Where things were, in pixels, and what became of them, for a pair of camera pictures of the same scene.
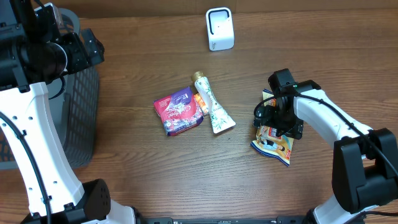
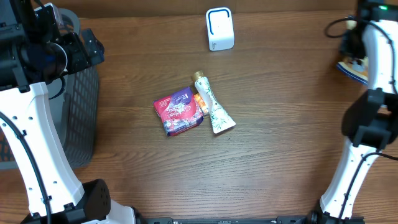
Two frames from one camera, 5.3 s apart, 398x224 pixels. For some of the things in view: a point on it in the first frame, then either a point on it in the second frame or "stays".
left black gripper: (74, 43) stays
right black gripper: (294, 130) → (348, 47)
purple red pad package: (178, 112) stays
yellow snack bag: (268, 142) → (356, 70)
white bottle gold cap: (221, 121) stays
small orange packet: (201, 102) stays
